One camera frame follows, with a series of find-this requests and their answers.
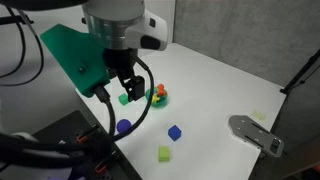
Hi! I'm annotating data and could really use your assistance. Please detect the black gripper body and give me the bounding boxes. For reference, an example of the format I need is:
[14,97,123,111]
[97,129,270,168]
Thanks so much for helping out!
[102,49,137,80]

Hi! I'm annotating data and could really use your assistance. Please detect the yellow toy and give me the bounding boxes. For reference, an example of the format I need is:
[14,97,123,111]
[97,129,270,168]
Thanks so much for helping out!
[152,94,160,103]

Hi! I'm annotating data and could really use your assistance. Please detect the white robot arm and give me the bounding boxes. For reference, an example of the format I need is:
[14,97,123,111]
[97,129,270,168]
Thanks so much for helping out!
[1,0,168,100]

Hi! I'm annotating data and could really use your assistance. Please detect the orange toy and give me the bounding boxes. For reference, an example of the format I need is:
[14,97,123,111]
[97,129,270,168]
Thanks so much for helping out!
[157,84,166,96]

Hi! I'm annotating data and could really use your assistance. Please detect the green translucent bowl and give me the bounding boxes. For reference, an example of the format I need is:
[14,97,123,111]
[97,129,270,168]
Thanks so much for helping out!
[145,88,168,107]

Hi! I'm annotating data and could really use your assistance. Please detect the green cube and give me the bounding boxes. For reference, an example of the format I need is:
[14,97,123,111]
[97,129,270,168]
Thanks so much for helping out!
[118,93,129,106]

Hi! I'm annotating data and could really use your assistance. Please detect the purple ball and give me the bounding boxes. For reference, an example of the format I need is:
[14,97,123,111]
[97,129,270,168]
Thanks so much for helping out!
[116,119,131,133]

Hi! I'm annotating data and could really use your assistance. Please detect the blue cube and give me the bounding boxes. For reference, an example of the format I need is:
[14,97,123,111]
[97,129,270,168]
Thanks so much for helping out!
[168,125,182,141]

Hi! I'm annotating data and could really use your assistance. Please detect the light green block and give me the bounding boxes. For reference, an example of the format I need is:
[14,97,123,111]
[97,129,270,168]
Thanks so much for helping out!
[158,146,170,162]

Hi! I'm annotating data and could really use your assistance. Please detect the upper black orange clamp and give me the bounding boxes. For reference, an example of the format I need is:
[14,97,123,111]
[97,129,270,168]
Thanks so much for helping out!
[76,124,99,143]

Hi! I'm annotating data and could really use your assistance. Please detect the black orange clamp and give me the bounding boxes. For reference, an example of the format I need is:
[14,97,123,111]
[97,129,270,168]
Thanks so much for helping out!
[76,124,99,143]
[94,151,118,174]

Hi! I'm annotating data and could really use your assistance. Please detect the black perforated base board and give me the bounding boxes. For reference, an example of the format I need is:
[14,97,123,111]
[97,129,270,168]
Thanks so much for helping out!
[0,110,143,180]

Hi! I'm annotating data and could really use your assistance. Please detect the lower black orange clamp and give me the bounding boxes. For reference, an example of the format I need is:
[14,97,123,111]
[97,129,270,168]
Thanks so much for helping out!
[94,151,118,174]

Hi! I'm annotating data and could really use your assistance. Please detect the yellow sticky note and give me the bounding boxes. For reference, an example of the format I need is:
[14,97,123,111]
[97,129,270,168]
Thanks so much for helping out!
[252,111,266,121]

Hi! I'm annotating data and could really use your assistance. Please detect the black tripod stand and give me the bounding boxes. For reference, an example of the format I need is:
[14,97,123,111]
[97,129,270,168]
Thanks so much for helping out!
[280,49,320,94]

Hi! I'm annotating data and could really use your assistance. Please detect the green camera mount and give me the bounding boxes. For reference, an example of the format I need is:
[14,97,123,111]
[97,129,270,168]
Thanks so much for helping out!
[40,24,110,98]

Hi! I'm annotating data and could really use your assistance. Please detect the grey metal bracket plate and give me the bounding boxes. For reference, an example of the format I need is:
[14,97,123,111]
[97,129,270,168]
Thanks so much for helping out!
[228,115,284,158]

